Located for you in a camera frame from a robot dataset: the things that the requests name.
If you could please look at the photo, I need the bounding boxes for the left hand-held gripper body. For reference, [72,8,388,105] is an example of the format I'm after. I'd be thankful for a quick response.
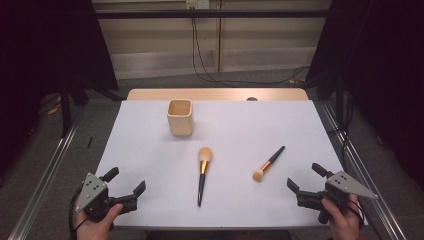
[74,171,139,224]

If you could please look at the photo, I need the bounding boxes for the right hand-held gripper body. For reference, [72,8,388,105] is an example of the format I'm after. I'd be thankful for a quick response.
[295,170,380,225]

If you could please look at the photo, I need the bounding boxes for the small makeup brush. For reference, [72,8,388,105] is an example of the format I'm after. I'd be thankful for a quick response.
[251,145,286,183]

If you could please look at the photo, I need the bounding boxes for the large makeup brush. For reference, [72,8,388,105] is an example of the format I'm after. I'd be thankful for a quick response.
[196,146,213,208]

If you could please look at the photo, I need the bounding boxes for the beige square cup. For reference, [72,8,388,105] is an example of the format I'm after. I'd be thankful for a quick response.
[166,98,195,137]

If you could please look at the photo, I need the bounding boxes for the person's left hand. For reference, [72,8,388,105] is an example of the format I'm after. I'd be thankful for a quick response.
[74,203,124,240]

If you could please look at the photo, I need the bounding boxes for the person's right hand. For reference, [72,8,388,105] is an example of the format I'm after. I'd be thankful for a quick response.
[321,194,363,240]

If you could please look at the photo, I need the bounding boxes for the black metal stand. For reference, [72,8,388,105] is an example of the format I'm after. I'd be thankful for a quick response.
[59,74,89,138]

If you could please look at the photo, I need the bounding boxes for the white table mat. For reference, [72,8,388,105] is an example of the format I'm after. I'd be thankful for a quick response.
[94,99,369,229]

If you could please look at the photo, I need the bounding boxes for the yellow floor tape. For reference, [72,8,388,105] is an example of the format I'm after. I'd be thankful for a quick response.
[47,95,63,116]

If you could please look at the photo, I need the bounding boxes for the black curtain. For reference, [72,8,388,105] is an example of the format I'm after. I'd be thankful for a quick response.
[304,0,424,191]
[0,0,120,188]

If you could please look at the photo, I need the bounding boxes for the left hand-held gripper cable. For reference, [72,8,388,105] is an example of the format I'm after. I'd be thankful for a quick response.
[68,188,88,240]

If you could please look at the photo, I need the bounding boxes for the hand-held gripper cable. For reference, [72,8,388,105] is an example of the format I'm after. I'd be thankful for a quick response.
[68,188,88,240]
[346,199,366,229]

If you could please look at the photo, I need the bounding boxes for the right hand-held gripper cable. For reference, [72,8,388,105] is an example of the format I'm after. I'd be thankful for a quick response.
[346,199,366,229]

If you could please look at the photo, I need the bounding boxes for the black floor cables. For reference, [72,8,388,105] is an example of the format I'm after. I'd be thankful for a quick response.
[326,94,355,168]

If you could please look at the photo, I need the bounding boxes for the metal floor rail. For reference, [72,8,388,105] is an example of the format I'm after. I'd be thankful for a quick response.
[318,101,408,240]
[8,106,86,240]

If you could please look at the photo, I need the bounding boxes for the black wall power cable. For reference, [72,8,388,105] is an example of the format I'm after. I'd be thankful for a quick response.
[190,7,312,86]

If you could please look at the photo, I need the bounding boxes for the black horizontal frame bar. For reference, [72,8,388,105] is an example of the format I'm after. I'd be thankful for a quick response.
[94,9,331,20]

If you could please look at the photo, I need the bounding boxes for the white wall socket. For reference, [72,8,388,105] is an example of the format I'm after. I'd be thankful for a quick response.
[185,0,211,10]

